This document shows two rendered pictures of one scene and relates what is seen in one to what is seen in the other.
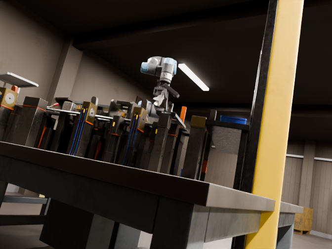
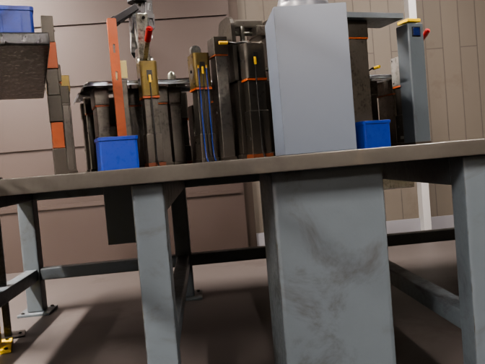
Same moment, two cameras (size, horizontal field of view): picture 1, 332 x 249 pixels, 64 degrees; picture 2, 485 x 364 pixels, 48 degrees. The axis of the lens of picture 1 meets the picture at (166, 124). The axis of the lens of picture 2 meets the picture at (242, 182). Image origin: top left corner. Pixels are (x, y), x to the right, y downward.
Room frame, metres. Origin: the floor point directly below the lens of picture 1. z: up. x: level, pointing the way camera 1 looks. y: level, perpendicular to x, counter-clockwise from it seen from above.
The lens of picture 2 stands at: (3.43, -0.91, 0.70)
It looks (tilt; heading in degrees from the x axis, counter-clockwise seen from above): 2 degrees down; 142
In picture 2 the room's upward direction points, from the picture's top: 5 degrees counter-clockwise
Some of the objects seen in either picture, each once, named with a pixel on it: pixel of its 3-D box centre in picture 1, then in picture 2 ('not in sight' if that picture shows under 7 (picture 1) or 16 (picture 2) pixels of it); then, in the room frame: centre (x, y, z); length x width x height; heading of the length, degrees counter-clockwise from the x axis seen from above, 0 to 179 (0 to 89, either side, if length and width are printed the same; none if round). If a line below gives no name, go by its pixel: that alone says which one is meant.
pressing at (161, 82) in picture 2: (91, 117); (260, 83); (1.79, 0.51, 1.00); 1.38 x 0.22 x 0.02; 73
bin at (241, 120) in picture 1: (231, 132); (3, 42); (1.78, -0.45, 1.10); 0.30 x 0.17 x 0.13; 165
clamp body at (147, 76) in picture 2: not in sight; (151, 115); (1.83, -0.01, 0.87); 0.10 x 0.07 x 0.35; 163
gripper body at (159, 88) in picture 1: (162, 89); (140, 16); (1.66, 0.07, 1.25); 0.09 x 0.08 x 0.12; 73
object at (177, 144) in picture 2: not in sight; (175, 126); (1.69, 0.16, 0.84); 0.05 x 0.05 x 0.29; 73
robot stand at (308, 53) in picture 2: not in sight; (308, 84); (2.33, 0.23, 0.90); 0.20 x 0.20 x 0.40; 56
